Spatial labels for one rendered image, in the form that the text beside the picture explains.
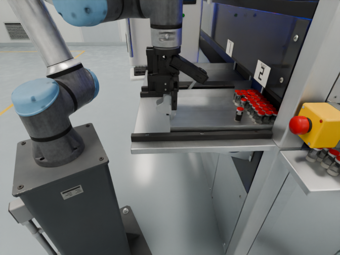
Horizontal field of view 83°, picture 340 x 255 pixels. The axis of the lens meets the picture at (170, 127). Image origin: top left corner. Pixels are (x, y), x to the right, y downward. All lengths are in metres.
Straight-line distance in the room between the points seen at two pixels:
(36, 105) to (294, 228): 1.00
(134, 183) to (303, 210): 1.12
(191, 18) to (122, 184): 1.28
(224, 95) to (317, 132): 0.43
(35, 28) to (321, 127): 0.74
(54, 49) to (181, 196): 1.20
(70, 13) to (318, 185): 0.59
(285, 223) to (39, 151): 0.91
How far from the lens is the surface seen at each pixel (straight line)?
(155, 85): 0.51
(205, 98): 0.79
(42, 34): 0.70
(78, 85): 0.69
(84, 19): 0.39
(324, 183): 0.56
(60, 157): 0.67
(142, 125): 0.62
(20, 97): 0.62
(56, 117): 0.63
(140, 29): 1.40
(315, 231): 1.09
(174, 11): 0.48
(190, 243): 1.35
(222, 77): 1.03
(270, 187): 0.72
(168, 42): 0.48
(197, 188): 1.56
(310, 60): 0.52
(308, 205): 0.89
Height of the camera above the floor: 1.22
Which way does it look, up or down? 35 degrees down
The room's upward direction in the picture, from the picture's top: straight up
